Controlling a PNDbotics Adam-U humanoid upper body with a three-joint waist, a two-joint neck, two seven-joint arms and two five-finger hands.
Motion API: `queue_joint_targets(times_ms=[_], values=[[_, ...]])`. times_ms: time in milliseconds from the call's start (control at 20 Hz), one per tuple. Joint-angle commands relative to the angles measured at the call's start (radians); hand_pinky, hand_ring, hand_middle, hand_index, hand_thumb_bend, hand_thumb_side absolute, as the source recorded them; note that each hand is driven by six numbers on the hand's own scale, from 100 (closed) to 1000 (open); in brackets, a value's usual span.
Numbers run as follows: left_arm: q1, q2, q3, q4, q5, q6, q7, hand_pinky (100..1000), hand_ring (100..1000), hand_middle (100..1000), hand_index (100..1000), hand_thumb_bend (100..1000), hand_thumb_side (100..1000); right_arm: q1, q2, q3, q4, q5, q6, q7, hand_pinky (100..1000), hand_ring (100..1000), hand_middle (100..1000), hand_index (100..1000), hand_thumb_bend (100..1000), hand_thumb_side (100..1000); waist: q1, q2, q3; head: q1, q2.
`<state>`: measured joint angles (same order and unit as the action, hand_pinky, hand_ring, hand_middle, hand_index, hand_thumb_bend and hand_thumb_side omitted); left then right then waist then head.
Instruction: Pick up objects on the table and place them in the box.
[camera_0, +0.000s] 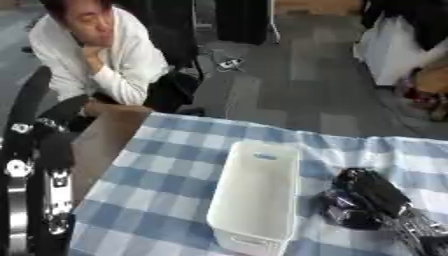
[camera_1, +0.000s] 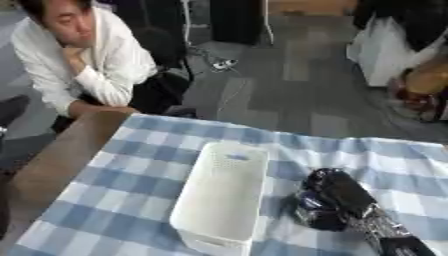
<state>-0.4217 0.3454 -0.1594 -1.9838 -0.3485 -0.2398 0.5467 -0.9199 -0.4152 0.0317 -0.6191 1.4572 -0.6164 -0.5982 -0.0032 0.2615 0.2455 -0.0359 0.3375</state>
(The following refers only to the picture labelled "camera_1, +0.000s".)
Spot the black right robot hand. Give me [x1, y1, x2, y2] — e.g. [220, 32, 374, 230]
[288, 167, 380, 233]

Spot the white plastic basket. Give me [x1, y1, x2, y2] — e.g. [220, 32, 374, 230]
[168, 141, 272, 256]

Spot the yellow and red object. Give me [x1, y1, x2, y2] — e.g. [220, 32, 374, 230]
[386, 56, 448, 123]

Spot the white bag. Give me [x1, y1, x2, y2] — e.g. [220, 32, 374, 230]
[344, 16, 448, 88]

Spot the white power strip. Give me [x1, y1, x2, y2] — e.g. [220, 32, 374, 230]
[210, 58, 240, 71]

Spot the black cabinet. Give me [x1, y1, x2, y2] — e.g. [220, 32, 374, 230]
[208, 0, 265, 46]

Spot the black office chair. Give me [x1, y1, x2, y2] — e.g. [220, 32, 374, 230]
[131, 26, 200, 118]

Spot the person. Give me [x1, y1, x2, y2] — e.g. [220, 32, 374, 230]
[8, 0, 193, 134]

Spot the white cable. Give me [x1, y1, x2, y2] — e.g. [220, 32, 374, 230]
[215, 66, 252, 118]

